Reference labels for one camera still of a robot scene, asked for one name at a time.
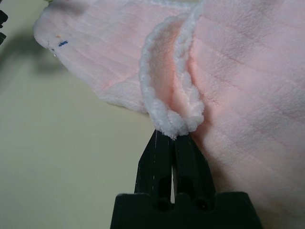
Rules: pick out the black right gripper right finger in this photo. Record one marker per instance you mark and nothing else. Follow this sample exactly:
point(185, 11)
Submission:
point(193, 167)

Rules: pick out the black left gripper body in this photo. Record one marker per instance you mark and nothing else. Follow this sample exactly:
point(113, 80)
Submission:
point(2, 17)

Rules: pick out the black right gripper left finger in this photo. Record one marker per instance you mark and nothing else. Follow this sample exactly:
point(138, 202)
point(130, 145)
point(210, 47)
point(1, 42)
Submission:
point(155, 167)

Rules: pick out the pink striped towel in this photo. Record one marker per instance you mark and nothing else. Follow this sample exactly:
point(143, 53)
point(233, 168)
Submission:
point(238, 71)

